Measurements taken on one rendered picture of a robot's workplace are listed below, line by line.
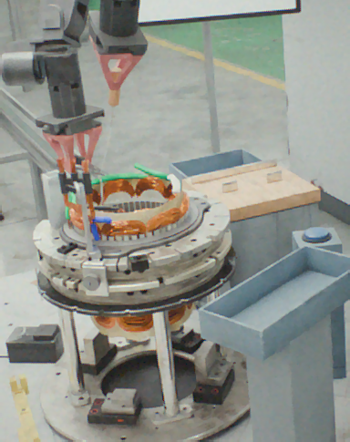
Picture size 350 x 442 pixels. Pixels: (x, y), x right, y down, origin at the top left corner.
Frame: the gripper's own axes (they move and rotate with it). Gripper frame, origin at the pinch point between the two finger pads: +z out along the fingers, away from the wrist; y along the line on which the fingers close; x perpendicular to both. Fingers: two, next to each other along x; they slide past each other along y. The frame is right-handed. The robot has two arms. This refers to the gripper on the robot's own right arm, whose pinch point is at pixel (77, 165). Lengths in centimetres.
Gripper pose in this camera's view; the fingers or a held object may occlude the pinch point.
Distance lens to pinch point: 150.0
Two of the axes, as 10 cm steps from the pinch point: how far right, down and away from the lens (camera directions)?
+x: 6.5, 2.2, -7.3
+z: 1.1, 9.2, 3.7
